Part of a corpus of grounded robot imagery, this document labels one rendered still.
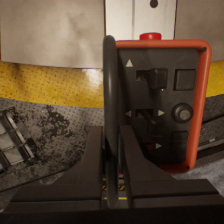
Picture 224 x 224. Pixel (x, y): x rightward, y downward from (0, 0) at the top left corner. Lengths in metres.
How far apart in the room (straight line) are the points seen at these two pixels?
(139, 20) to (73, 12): 0.44
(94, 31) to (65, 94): 0.50
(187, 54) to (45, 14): 0.63
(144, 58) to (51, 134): 1.02
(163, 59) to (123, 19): 0.14
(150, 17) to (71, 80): 0.77
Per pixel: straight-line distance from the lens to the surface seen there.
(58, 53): 0.74
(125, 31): 0.34
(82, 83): 1.03
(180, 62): 0.24
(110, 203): 0.18
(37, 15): 0.78
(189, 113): 0.25
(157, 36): 0.25
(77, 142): 1.16
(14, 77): 1.17
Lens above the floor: 1.02
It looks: 73 degrees down
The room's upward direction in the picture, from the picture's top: 174 degrees clockwise
